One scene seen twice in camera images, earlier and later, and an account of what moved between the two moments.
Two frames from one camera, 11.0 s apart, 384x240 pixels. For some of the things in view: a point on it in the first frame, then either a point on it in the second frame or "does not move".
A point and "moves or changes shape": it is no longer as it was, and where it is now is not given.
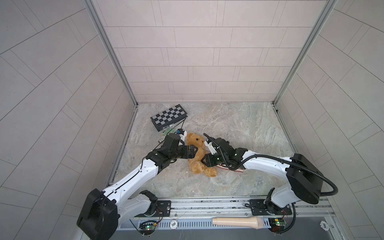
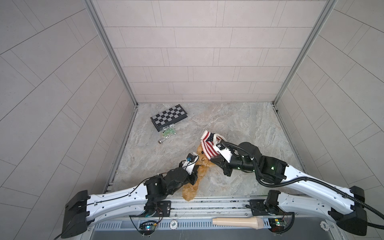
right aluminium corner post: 327,7 does not move
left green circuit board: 147,227 does not move
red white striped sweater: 226,167 moves or changes shape
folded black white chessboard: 168,117 does not move
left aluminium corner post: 110,46 does not move
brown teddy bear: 196,164 to 203,164
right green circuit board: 276,225 does not move
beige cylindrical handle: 244,222 does not move
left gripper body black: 180,153 to 190,179
